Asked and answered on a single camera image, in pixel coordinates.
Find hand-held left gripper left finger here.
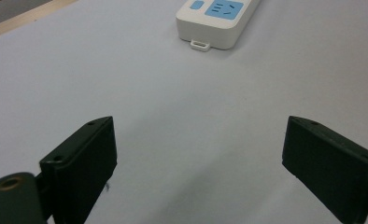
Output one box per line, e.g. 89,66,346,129
38,116,119,224

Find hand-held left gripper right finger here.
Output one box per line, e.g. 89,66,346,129
281,115,368,224

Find white power strip blue sockets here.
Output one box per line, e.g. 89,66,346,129
175,0,262,52

